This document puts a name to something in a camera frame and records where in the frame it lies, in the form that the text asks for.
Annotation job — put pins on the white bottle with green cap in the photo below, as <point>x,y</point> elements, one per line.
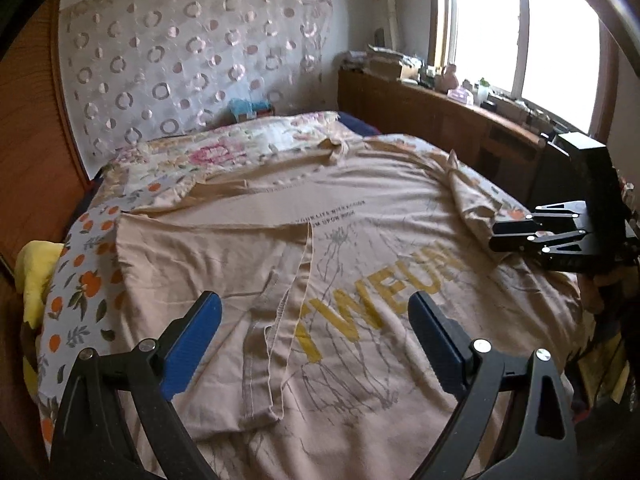
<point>483,92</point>

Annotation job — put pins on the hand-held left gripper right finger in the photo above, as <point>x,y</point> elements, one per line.
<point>440,340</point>

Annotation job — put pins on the blue plastic box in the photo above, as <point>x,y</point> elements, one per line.
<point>250,109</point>

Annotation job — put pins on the orange fruit print bedsheet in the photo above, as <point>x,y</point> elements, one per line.
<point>90,280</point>

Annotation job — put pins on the pile of books and boxes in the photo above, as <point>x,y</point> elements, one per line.
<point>385,62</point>

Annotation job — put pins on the brown wooden headboard cabinet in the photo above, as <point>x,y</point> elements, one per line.
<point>425,115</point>

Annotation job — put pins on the floral quilted blanket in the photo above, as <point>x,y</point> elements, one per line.
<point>225,152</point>

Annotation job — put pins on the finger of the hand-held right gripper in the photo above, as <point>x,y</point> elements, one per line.
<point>510,245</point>
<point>515,229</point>

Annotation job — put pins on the pale purple container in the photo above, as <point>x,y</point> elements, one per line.
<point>459,95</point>

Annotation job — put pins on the pink figurine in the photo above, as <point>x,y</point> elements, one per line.
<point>451,79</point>

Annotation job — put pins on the white vertical pipe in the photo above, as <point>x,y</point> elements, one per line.
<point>389,5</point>

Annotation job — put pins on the navy blue blanket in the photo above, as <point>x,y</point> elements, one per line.
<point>352,122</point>

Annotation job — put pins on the circle pattern sheer curtain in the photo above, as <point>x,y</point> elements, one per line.
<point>175,50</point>

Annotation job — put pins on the beige printed t-shirt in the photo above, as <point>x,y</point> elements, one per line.
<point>210,260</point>

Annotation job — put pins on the wooden headboard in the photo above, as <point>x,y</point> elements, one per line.
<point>30,135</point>

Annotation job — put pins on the bright window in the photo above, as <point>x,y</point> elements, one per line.
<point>490,25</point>

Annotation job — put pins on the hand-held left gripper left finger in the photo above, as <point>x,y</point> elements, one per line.
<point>192,345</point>

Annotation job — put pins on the yellow cloth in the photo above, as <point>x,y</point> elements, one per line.
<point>32,280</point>

